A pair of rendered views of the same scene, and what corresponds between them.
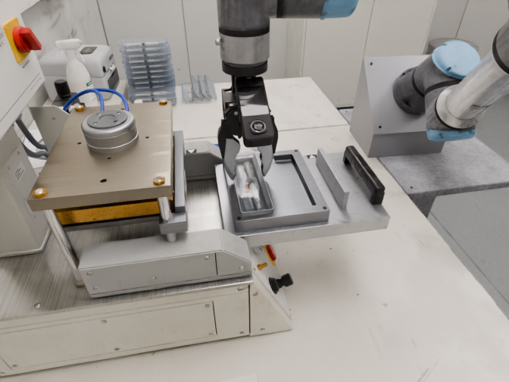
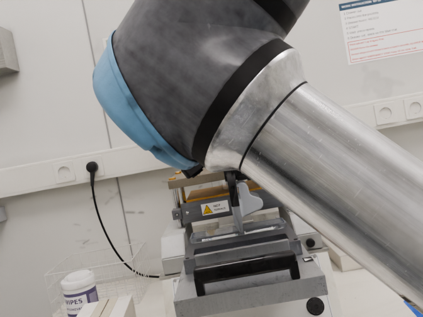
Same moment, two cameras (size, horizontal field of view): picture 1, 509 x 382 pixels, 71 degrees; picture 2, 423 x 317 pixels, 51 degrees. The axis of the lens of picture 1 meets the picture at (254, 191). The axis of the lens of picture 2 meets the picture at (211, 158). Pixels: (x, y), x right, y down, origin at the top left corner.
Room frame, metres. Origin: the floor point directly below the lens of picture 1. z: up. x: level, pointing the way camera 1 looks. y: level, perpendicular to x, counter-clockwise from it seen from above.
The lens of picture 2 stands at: (0.68, -0.83, 1.19)
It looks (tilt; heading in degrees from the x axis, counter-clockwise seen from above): 3 degrees down; 102
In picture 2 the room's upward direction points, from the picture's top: 10 degrees counter-clockwise
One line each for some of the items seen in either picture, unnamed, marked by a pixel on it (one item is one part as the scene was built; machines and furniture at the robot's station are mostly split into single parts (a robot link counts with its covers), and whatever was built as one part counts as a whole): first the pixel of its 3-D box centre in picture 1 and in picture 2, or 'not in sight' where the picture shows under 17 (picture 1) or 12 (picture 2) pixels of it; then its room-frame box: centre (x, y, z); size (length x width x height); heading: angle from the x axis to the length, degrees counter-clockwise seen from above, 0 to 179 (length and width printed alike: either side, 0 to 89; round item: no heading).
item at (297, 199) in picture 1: (270, 185); (240, 244); (0.54, -0.03, 0.98); 0.20 x 0.17 x 0.03; 10
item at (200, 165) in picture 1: (174, 162); (298, 221); (0.64, 0.17, 0.97); 0.26 x 0.05 x 0.07; 100
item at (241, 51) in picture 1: (242, 47); not in sight; (0.55, 0.02, 1.23); 0.08 x 0.08 x 0.05
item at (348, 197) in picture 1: (294, 187); (243, 258); (0.54, -0.08, 0.97); 0.30 x 0.22 x 0.08; 100
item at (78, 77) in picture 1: (79, 75); not in sight; (1.27, 0.64, 0.92); 0.09 x 0.08 x 0.25; 107
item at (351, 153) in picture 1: (362, 172); (245, 272); (0.57, -0.21, 0.99); 0.15 x 0.02 x 0.04; 10
